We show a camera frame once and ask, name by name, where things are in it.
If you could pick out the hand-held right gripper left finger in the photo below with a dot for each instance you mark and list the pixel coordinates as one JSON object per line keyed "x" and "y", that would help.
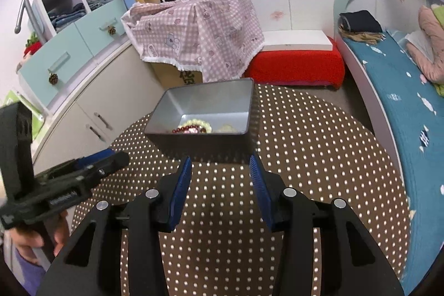
{"x": 180, "y": 192}

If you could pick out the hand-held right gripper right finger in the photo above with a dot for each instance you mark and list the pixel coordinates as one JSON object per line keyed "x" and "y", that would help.
{"x": 262, "y": 192}

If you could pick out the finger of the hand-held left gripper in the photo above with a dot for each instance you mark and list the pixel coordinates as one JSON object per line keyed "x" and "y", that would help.
{"x": 93, "y": 157}
{"x": 111, "y": 164}

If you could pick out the grey metal box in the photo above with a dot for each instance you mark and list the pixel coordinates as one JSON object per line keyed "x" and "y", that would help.
{"x": 239, "y": 147}

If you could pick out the pale jade pendant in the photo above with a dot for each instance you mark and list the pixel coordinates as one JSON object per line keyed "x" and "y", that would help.
{"x": 226, "y": 128}

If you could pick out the person's left forearm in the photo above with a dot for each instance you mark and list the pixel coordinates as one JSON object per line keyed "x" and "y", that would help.
{"x": 24, "y": 277}

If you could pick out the person's left hand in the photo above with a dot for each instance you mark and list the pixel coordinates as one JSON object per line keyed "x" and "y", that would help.
{"x": 27, "y": 240}

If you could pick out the green bag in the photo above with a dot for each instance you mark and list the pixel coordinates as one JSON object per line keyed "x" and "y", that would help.
{"x": 38, "y": 122}

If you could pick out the white cabinet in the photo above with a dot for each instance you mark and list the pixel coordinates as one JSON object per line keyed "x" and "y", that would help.
{"x": 104, "y": 91}

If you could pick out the pine cone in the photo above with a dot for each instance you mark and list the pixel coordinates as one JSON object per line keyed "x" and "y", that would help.
{"x": 111, "y": 29}
{"x": 53, "y": 78}

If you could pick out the teal drawer cabinet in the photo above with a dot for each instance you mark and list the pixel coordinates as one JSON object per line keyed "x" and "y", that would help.
{"x": 45, "y": 56}

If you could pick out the red strawberry plush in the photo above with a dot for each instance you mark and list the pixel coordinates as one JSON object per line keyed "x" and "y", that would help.
{"x": 33, "y": 48}

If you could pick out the cardboard box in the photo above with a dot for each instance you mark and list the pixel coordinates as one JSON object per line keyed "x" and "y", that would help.
{"x": 173, "y": 77}

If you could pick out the red bench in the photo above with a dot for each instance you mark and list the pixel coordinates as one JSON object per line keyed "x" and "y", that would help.
{"x": 295, "y": 67}

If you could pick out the white board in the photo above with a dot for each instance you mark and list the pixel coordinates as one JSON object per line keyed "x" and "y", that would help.
{"x": 295, "y": 41}

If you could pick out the pink checked cloth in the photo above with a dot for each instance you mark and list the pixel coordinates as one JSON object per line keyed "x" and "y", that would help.
{"x": 194, "y": 29}

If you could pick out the blue printed bedsheet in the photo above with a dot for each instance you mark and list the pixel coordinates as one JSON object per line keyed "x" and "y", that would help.
{"x": 392, "y": 81}

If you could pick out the faded pink butterfly sticker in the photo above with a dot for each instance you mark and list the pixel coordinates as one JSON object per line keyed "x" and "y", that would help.
{"x": 277, "y": 15}

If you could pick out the tan cloth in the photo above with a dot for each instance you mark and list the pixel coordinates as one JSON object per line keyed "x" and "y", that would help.
{"x": 364, "y": 38}

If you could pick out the folded dark clothes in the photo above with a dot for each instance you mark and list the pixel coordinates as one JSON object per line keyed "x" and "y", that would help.
{"x": 360, "y": 20}

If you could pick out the white pillow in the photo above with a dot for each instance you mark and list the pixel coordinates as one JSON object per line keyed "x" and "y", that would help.
{"x": 419, "y": 41}

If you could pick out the pink pillow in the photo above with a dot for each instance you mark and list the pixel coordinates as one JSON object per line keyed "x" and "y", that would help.
{"x": 428, "y": 25}

